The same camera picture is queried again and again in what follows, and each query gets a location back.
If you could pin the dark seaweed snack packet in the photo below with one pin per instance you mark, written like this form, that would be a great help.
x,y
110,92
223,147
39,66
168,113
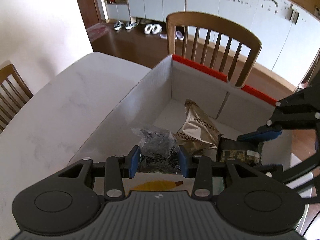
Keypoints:
x,y
245,152

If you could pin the black snack bag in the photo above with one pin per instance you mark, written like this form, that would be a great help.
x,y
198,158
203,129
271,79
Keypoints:
x,y
159,150

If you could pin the white wall cabinets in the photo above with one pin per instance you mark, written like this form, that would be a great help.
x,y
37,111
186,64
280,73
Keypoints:
x,y
289,34

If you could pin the white sneakers pair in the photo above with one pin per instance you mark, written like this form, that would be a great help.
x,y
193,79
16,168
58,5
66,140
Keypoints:
x,y
153,29

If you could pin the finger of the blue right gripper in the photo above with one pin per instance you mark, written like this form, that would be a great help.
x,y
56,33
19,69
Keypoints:
x,y
262,134
272,168

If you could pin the white grey orange package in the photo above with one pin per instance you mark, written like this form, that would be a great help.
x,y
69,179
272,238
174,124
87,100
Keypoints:
x,y
158,182

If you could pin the red cardboard shoe box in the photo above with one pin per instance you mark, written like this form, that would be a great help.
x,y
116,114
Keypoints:
x,y
158,100

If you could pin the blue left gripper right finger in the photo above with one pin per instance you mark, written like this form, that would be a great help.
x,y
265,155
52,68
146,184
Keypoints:
x,y
184,162

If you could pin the silver foil snack bag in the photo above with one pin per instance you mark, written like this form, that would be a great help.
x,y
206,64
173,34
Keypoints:
x,y
198,133

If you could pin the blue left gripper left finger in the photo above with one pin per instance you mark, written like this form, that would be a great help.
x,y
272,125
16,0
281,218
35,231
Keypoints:
x,y
132,161

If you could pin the brown wooden chair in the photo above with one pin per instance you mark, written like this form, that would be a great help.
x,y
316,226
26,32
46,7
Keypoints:
x,y
14,94

